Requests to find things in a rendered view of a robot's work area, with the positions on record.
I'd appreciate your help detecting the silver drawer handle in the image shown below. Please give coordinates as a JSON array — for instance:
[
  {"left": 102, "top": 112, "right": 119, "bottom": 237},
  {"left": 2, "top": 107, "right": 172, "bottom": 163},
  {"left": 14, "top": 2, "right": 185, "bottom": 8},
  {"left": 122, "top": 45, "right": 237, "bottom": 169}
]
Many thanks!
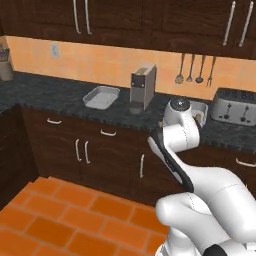
[
  {"left": 235, "top": 157, "right": 256, "bottom": 168},
  {"left": 100, "top": 129, "right": 118, "bottom": 137},
  {"left": 46, "top": 117, "right": 63, "bottom": 126}
]

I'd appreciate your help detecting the silver wall cupboard handle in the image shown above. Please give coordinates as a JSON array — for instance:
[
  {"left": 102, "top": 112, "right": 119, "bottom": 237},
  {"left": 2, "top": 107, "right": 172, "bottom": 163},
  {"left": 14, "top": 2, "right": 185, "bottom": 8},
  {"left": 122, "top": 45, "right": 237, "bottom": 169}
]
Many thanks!
[
  {"left": 84, "top": 0, "right": 93, "bottom": 36},
  {"left": 222, "top": 0, "right": 237, "bottom": 47},
  {"left": 72, "top": 0, "right": 82, "bottom": 35},
  {"left": 238, "top": 0, "right": 255, "bottom": 48}
]

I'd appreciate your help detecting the hanging meat fork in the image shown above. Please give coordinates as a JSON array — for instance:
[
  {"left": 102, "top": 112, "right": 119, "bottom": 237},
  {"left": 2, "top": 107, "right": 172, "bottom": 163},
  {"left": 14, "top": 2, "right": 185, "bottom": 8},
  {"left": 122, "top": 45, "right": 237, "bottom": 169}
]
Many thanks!
[{"left": 206, "top": 56, "right": 217, "bottom": 87}]

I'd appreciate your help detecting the beige jar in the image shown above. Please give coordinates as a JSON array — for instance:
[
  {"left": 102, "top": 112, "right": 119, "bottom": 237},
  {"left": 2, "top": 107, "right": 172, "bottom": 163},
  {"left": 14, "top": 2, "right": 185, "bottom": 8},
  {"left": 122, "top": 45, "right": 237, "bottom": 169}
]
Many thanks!
[{"left": 0, "top": 37, "right": 15, "bottom": 82}]

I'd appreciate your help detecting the grey coffee machine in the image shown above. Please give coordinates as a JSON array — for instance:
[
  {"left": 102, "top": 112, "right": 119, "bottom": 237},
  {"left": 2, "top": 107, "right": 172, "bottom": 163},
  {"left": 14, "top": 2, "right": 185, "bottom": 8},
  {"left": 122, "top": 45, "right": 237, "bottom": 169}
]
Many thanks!
[{"left": 129, "top": 63, "right": 158, "bottom": 115}]

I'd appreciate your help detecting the hanging ladle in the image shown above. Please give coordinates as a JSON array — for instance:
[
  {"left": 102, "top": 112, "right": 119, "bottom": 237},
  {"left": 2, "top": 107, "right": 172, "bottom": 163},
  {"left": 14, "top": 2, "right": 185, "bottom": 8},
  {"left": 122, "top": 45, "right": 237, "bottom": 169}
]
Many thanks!
[{"left": 195, "top": 54, "right": 207, "bottom": 84}]

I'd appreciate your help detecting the silver toaster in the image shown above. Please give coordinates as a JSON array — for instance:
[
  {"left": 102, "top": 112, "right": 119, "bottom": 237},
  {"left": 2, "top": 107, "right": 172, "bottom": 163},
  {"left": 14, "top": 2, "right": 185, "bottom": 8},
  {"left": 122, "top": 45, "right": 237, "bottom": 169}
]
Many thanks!
[{"left": 210, "top": 87, "right": 256, "bottom": 127}]

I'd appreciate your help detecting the clear empty tupperware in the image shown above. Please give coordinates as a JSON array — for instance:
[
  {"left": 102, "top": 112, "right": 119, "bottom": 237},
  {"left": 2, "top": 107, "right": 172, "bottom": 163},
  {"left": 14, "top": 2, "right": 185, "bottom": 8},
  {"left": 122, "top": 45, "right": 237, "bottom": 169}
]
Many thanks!
[{"left": 82, "top": 85, "right": 121, "bottom": 111}]

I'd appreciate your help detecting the dark wooden corner cupboard run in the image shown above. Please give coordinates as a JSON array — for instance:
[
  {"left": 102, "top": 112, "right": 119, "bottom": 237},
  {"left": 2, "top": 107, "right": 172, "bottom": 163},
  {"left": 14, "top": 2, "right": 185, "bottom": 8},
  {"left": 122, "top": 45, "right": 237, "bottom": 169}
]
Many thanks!
[{"left": 0, "top": 104, "right": 40, "bottom": 210}]

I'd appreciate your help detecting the dark wooden wall cupboard door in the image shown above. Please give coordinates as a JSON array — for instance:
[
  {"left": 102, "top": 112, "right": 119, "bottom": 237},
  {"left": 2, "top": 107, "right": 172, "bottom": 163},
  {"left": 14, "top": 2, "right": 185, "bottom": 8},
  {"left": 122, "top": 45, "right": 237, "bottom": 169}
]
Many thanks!
[
  {"left": 82, "top": 0, "right": 155, "bottom": 50},
  {"left": 153, "top": 0, "right": 240, "bottom": 58},
  {"left": 238, "top": 0, "right": 256, "bottom": 60},
  {"left": 2, "top": 0, "right": 83, "bottom": 41}
]

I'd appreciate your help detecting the hanging small spoon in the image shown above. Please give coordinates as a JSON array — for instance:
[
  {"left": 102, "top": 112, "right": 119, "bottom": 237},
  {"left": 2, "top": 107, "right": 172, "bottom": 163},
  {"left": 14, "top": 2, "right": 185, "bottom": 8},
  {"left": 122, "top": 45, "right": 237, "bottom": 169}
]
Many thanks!
[{"left": 186, "top": 54, "right": 196, "bottom": 83}]

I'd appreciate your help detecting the dark wooden base cupboard door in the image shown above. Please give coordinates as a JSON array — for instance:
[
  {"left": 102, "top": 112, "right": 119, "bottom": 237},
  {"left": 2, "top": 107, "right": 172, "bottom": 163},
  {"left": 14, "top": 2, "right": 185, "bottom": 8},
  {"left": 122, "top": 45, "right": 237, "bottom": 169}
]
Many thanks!
[
  {"left": 30, "top": 125, "right": 83, "bottom": 183},
  {"left": 135, "top": 146, "right": 185, "bottom": 207},
  {"left": 82, "top": 136, "right": 137, "bottom": 198}
]

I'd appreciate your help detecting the silver base cupboard handle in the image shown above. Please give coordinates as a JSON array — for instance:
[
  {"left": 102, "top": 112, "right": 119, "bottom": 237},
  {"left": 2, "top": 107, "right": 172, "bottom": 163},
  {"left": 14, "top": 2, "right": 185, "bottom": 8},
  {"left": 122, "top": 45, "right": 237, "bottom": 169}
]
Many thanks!
[
  {"left": 139, "top": 153, "right": 146, "bottom": 179},
  {"left": 74, "top": 138, "right": 83, "bottom": 163},
  {"left": 83, "top": 140, "right": 92, "bottom": 165}
]

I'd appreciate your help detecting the dark wooden drawer front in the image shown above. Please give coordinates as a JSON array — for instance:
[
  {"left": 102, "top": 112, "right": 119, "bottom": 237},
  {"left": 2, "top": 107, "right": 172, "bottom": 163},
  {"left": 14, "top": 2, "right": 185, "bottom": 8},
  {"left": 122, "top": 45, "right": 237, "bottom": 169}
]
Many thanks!
[
  {"left": 21, "top": 107, "right": 82, "bottom": 137},
  {"left": 186, "top": 146, "right": 256, "bottom": 188},
  {"left": 80, "top": 117, "right": 150, "bottom": 150}
]

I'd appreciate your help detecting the hanging slotted spoon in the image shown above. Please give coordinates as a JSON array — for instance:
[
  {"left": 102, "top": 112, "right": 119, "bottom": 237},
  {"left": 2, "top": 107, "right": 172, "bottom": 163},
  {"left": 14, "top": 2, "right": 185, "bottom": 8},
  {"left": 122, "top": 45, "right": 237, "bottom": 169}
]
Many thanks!
[{"left": 175, "top": 53, "right": 186, "bottom": 85}]

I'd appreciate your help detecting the white wall outlet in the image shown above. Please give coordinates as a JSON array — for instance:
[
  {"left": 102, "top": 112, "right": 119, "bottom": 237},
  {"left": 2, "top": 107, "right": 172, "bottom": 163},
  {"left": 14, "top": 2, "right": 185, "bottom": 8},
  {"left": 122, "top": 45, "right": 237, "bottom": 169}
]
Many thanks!
[{"left": 50, "top": 42, "right": 61, "bottom": 59}]

